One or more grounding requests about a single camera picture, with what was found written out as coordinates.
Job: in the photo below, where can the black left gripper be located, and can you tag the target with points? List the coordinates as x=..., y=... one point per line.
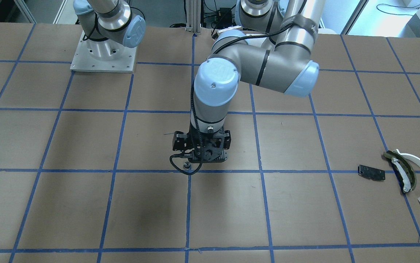
x=179, y=141

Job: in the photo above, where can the small black bearing gear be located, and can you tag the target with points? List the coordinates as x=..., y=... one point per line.
x=187, y=166

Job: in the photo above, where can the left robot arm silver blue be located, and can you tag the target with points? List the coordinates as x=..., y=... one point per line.
x=278, y=58

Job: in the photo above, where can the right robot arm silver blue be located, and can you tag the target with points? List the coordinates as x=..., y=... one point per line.
x=110, y=19

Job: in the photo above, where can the olive grey brake shoe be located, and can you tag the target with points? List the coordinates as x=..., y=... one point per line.
x=404, y=171

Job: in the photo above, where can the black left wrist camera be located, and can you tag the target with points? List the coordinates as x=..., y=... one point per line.
x=180, y=141

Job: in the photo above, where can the aluminium frame post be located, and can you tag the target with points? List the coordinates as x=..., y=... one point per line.
x=193, y=12

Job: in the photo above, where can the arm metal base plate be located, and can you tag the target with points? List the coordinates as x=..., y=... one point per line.
x=103, y=57

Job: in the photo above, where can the black flat bracket plate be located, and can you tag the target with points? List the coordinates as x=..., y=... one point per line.
x=370, y=173

